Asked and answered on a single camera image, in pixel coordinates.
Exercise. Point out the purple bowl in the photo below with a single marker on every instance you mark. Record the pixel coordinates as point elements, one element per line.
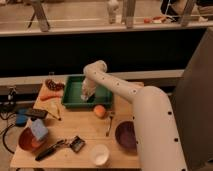
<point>125,135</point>

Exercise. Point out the orange carrot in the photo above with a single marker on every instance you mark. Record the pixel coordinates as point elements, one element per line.
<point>47,97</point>

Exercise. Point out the orange fruit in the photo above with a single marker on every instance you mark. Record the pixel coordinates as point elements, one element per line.
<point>99,111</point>

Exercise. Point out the white cup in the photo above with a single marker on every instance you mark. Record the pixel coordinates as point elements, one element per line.
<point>99,155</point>

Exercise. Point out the black handled knife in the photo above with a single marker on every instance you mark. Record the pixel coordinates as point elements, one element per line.
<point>49,151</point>

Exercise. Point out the blue sponge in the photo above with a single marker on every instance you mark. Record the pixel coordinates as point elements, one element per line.
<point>39,130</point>

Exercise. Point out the metal fork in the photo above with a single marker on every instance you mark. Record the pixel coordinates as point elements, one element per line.
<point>111,116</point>

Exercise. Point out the black rectangular device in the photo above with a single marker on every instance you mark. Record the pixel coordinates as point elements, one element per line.
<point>36,113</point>

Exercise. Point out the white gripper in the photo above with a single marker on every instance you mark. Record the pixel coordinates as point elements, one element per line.
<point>88,88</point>

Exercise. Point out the green plastic tray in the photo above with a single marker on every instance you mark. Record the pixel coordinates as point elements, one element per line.
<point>71,98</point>

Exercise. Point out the small black box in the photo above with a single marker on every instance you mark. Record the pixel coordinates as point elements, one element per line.
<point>77,144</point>

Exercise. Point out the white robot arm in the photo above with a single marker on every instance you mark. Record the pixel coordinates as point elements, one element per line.
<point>158,142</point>

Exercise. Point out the brown bowl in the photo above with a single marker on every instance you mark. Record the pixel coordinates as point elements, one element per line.
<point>28,142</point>

